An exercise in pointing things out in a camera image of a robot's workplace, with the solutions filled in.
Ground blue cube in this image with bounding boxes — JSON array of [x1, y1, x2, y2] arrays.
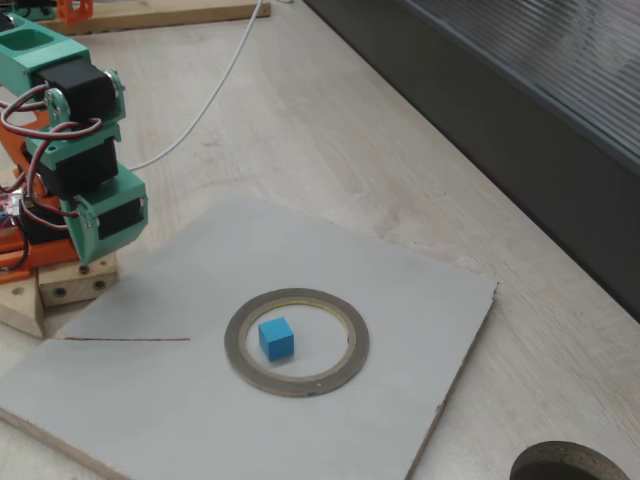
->
[[257, 316, 295, 361]]

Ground orange leader arm handle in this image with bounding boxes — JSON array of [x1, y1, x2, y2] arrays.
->
[[55, 0, 94, 25]]

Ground wooden base block with screws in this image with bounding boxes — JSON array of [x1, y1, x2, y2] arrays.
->
[[38, 252, 119, 307]]

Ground red controller circuit board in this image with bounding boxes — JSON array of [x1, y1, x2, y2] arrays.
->
[[0, 187, 24, 231]]

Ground pale wooden base plank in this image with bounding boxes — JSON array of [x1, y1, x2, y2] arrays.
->
[[0, 277, 46, 339]]

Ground long light wooden plank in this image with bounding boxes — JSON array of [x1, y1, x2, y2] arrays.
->
[[37, 0, 272, 35]]

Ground white chipboard panel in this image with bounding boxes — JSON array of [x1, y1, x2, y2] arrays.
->
[[0, 194, 500, 480]]

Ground dark partition with ribbed glass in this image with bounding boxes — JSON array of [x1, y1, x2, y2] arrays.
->
[[304, 0, 640, 324]]

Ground orange controller board mount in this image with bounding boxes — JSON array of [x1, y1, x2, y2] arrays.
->
[[0, 227, 31, 286]]

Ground red white black servo wires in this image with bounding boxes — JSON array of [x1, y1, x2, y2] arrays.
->
[[0, 82, 104, 271]]

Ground grey ring of tape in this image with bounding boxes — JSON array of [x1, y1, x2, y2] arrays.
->
[[223, 287, 370, 399]]

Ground white USB cable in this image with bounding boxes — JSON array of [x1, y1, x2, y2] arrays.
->
[[127, 0, 266, 172]]

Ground round cable hole in table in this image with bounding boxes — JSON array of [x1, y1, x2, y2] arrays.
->
[[509, 440, 632, 480]]

